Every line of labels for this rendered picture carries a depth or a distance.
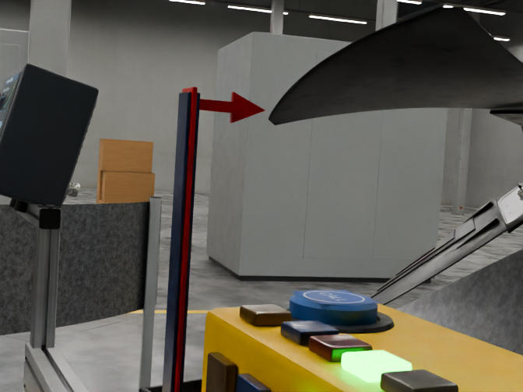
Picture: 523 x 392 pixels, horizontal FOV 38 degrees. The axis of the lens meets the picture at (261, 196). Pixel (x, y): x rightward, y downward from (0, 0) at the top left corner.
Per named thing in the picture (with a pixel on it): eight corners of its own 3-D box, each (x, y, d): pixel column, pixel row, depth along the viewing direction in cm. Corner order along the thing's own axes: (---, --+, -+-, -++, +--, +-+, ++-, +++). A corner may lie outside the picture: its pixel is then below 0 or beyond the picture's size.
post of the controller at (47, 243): (54, 348, 106) (61, 207, 105) (32, 349, 104) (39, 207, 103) (50, 343, 108) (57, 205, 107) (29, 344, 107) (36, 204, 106)
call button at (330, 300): (393, 339, 34) (396, 300, 34) (314, 343, 32) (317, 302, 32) (346, 319, 37) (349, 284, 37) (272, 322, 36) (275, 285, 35)
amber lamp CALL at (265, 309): (292, 325, 33) (293, 311, 33) (254, 327, 32) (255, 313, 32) (274, 316, 34) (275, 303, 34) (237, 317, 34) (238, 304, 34)
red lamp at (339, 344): (373, 361, 28) (374, 344, 28) (330, 363, 27) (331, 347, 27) (347, 348, 29) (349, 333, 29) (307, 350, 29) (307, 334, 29)
